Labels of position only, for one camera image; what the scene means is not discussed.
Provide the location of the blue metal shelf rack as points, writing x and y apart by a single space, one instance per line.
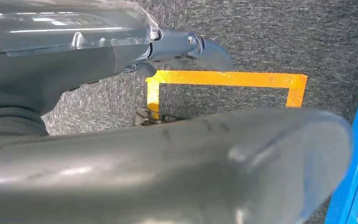
352 170

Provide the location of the yellow floor tape square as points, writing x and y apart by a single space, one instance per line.
228 79

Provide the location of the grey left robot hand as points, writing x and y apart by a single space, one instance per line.
74 185

